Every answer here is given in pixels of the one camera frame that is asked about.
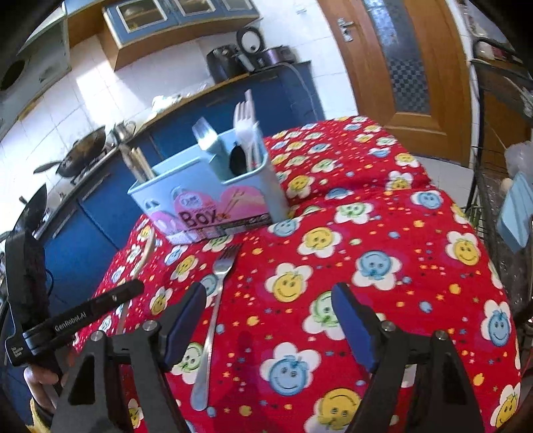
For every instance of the green onions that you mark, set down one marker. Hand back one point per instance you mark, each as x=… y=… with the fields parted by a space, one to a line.
x=472 y=210

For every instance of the wooden chopstick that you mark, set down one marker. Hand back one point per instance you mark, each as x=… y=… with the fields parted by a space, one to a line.
x=146 y=163
x=139 y=162
x=131 y=162

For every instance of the light blue plastic board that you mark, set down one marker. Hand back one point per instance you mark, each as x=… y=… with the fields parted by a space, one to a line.
x=516 y=208

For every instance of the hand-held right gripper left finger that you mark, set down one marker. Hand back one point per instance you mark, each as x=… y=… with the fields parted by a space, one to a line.
x=183 y=333

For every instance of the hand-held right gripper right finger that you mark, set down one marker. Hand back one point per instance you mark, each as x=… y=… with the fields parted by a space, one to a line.
x=354 y=329

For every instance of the metal kettle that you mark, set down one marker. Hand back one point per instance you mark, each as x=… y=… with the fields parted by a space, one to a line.
x=123 y=131

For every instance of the white plastic fork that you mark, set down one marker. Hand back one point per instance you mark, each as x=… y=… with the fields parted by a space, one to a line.
x=241 y=118

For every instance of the white plastic utensil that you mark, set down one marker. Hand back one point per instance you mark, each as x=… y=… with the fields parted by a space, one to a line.
x=255 y=137

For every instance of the red smiley flower tablecloth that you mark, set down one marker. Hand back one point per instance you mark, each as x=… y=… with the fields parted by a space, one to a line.
x=395 y=216

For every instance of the gas stove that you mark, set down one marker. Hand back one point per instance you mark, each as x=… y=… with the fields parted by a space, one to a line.
x=93 y=168

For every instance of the black spoon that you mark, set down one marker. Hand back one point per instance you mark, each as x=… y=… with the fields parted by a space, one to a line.
x=237 y=162

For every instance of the blue kitchen base cabinets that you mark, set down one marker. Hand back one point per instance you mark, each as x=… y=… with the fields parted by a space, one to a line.
x=166 y=137

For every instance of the person's left hand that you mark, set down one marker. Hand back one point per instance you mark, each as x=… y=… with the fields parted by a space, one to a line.
x=39 y=381

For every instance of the light blue utensil holder box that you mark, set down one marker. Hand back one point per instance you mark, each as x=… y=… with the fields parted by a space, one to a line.
x=245 y=195

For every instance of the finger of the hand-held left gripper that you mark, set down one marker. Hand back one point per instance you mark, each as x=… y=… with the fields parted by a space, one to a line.
x=120 y=295

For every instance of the range hood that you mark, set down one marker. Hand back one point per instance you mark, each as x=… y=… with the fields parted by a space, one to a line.
x=46 y=62

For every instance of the dark wok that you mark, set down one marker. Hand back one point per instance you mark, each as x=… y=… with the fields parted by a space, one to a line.
x=81 y=150

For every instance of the glass door wall cabinet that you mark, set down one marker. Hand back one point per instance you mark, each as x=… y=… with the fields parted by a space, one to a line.
x=125 y=33

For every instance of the wooden door with glass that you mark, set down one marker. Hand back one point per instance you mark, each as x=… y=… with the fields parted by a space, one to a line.
x=370 y=83

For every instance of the clear plastic bag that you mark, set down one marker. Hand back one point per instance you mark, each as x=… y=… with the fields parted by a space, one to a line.
x=520 y=156

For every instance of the person's left forearm yellow cuff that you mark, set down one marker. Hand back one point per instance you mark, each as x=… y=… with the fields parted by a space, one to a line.
x=39 y=418

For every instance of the white crumpled cloth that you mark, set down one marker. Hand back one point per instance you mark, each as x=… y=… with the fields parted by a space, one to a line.
x=166 y=102

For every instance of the black air fryer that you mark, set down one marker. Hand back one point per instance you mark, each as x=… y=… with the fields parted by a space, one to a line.
x=220 y=64

